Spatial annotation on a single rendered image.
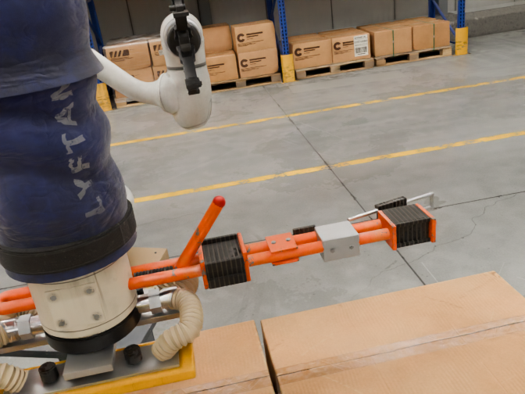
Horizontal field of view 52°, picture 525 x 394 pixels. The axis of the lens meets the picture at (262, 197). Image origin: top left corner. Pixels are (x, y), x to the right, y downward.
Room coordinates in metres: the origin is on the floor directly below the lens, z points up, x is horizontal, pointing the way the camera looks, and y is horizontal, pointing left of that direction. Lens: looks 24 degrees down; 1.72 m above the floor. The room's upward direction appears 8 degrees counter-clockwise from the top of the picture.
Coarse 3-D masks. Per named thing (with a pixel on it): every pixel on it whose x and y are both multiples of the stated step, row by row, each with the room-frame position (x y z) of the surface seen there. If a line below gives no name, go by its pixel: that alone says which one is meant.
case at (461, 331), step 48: (432, 288) 1.10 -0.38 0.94; (480, 288) 1.07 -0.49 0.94; (288, 336) 0.99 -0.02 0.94; (336, 336) 0.97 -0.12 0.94; (384, 336) 0.95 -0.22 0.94; (432, 336) 0.93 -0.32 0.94; (480, 336) 0.91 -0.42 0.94; (288, 384) 0.84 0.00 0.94; (336, 384) 0.83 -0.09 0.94; (384, 384) 0.81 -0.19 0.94; (432, 384) 0.79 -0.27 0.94; (480, 384) 0.78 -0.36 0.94
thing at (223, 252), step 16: (208, 240) 0.91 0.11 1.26; (224, 240) 0.91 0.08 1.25; (240, 240) 0.88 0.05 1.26; (208, 256) 0.85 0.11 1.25; (224, 256) 0.85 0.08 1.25; (240, 256) 0.83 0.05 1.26; (208, 272) 0.81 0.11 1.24; (224, 272) 0.83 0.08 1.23; (240, 272) 0.83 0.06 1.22; (208, 288) 0.82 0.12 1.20
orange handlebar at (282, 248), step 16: (352, 224) 0.92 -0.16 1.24; (368, 224) 0.91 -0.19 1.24; (272, 240) 0.89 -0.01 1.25; (288, 240) 0.88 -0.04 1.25; (304, 240) 0.90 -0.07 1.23; (368, 240) 0.87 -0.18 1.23; (256, 256) 0.85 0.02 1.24; (272, 256) 0.85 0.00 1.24; (288, 256) 0.85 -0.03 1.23; (160, 272) 0.83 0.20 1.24; (176, 272) 0.83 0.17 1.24; (192, 272) 0.83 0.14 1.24; (16, 288) 0.84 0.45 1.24; (0, 304) 0.80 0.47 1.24; (16, 304) 0.80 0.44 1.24; (32, 304) 0.80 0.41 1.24
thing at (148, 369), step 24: (120, 360) 0.75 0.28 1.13; (144, 360) 0.75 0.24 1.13; (168, 360) 0.74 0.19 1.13; (192, 360) 0.74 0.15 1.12; (24, 384) 0.73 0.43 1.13; (48, 384) 0.72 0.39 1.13; (72, 384) 0.71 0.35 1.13; (96, 384) 0.71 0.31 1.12; (120, 384) 0.70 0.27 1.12; (144, 384) 0.70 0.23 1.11
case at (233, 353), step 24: (216, 336) 1.02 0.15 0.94; (240, 336) 1.01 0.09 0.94; (216, 360) 0.94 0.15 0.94; (240, 360) 0.93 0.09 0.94; (264, 360) 0.92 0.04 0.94; (168, 384) 0.89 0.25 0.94; (192, 384) 0.88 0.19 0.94; (216, 384) 0.87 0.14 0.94; (240, 384) 0.86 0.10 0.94; (264, 384) 0.85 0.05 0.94
